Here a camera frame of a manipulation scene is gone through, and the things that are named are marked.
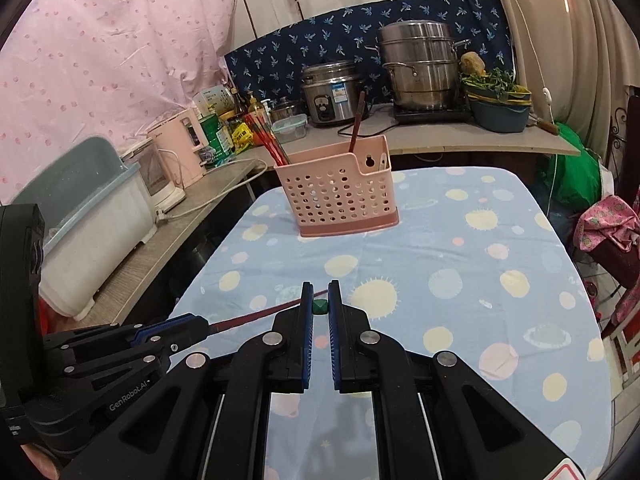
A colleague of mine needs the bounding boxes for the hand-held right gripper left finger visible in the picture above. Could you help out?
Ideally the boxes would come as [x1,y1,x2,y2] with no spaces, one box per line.
[60,281,315,480]

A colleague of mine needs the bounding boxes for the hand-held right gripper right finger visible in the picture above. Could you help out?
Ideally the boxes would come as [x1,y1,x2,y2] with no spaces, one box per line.
[327,280,584,480]

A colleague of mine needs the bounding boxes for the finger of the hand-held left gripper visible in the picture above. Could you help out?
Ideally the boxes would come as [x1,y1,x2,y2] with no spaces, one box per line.
[44,312,209,357]
[65,335,209,392]

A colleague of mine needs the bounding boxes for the purple chopstick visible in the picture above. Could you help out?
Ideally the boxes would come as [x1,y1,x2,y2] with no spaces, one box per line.
[205,287,315,336]

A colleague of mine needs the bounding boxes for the pink perforated utensil basket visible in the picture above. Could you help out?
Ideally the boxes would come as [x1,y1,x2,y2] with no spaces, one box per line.
[273,134,401,239]

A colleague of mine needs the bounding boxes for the maroon chopstick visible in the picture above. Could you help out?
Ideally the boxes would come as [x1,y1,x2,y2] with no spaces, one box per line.
[260,119,292,167]
[255,114,292,166]

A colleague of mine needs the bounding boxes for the red chopstick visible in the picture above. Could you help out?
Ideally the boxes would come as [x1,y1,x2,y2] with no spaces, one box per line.
[242,113,288,166]
[248,112,291,166]

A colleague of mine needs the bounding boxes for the dark brown chopstick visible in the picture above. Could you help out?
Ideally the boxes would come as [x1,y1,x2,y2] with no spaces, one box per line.
[348,91,367,153]

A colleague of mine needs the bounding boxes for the person's left hand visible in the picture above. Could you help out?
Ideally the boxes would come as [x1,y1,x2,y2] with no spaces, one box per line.
[22,442,64,480]

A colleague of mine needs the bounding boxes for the white storage box grey lid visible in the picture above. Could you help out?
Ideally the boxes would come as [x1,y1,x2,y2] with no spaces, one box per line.
[10,135,157,320]

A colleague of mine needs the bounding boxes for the white blender appliance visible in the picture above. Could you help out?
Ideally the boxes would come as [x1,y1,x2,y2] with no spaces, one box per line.
[121,140,187,212]

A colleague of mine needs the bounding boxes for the blue printed tablecloth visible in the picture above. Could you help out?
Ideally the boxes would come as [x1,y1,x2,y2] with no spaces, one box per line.
[172,166,623,466]

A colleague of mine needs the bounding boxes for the pink electric kettle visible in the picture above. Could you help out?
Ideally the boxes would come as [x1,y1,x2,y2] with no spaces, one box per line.
[146,106,208,192]

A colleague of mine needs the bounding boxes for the yellow packet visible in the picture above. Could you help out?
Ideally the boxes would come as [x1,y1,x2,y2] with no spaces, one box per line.
[230,122,254,154]

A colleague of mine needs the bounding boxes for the clear plastic food container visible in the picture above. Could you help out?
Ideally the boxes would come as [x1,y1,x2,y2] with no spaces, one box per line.
[272,114,309,144]

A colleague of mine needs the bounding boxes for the small steel lidded pot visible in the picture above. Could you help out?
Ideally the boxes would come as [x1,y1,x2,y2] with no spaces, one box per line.
[270,96,306,122]

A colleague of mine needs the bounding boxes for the white labelled box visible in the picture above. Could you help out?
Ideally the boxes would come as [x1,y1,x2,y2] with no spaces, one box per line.
[194,86,233,117]

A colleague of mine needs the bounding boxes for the pink dotted sheet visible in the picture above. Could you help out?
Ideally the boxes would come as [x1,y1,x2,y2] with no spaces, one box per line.
[0,0,242,188]

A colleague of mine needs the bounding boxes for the black induction cooktop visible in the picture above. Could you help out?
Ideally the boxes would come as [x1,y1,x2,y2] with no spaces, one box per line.
[391,102,475,124]

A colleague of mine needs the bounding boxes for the steel rice cooker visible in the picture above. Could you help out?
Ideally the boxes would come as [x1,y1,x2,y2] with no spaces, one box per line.
[301,61,371,128]

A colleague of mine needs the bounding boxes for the blue plastic basin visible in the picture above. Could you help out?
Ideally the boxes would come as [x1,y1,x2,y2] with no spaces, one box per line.
[464,85,532,134]

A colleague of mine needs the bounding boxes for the navy floral cloth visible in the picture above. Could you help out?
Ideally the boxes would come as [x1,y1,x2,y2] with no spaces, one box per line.
[224,0,516,111]

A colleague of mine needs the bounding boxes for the steel steamer pot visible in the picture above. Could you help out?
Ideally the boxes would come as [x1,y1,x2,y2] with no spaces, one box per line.
[364,20,473,112]

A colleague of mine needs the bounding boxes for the green plastic bag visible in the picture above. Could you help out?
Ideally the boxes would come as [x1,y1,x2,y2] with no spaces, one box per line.
[547,122,609,214]

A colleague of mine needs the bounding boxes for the pink printed cloth bag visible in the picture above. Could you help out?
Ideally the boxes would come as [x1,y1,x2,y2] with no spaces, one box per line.
[574,197,640,261]

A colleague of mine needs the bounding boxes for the green leafy vegetables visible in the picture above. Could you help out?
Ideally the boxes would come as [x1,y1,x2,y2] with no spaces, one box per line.
[459,67,523,102]

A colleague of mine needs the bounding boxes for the yellow-brown lumpy root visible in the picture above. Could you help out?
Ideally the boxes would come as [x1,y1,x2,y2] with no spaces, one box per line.
[460,51,487,77]

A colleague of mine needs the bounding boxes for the beige curtain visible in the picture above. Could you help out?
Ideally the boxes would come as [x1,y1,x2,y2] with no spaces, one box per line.
[487,0,640,181]

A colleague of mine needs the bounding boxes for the white power plug with cable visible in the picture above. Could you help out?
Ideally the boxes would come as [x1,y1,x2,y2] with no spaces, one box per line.
[154,159,268,225]

